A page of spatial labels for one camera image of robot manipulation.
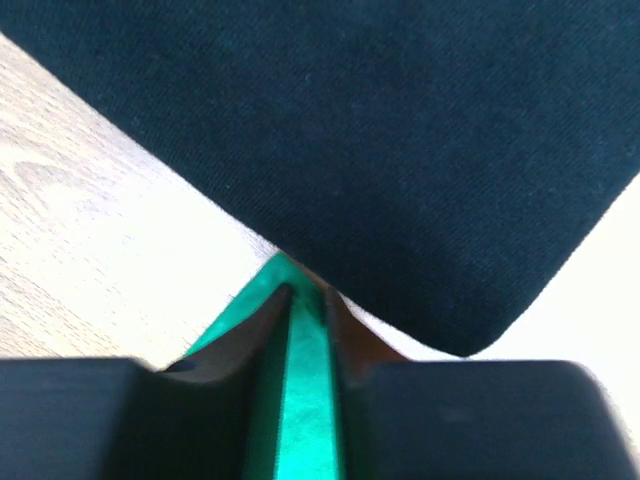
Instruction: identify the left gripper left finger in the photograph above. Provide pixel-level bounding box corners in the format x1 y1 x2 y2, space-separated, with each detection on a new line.
1 285 292 479

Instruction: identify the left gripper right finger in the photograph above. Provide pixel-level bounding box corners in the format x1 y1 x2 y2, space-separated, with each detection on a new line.
325 290 639 480

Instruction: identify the green t shirt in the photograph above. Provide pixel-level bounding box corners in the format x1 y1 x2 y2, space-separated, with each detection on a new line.
187 253 342 480

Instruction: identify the folded black t shirt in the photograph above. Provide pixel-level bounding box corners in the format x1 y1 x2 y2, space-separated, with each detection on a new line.
1 1 639 356

